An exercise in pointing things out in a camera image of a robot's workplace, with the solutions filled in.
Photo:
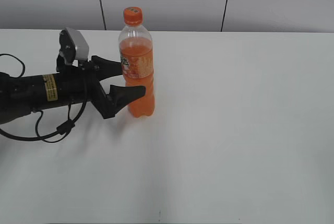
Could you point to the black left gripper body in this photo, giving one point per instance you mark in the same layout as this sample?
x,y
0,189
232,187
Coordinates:
x,y
79,84

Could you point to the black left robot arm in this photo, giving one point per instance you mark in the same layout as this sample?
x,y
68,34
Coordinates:
x,y
22,95

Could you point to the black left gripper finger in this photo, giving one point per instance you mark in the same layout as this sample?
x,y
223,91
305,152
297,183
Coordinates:
x,y
105,69
123,96

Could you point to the orange bottle cap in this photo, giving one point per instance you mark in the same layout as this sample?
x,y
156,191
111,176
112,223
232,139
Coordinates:
x,y
133,16

